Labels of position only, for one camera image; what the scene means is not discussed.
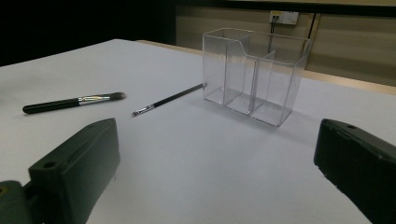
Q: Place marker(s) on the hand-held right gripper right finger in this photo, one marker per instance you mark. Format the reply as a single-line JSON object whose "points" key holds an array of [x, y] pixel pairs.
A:
{"points": [[361, 161]]}

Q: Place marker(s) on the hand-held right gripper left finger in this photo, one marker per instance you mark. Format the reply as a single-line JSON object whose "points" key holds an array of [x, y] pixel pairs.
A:
{"points": [[77, 161]]}

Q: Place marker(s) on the large black makeup brush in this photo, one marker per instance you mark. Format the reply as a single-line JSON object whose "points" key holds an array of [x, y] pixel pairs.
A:
{"points": [[49, 106]]}

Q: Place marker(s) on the thin black makeup brush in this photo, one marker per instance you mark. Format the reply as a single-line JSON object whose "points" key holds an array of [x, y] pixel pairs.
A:
{"points": [[168, 99]]}

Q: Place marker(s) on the clear acrylic organizer box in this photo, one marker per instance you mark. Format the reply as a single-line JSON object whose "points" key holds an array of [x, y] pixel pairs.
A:
{"points": [[267, 93]]}

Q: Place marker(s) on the white table sheet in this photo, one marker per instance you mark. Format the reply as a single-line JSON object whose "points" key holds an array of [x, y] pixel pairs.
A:
{"points": [[186, 171]]}

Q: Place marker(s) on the black curtain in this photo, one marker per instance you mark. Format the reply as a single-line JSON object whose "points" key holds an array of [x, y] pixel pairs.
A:
{"points": [[62, 25]]}

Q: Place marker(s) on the black metal crossbar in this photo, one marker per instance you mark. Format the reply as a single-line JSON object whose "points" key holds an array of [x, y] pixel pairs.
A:
{"points": [[218, 6]]}

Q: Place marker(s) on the white wall socket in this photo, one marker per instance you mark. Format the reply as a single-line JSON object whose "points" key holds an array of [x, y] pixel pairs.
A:
{"points": [[286, 18]]}

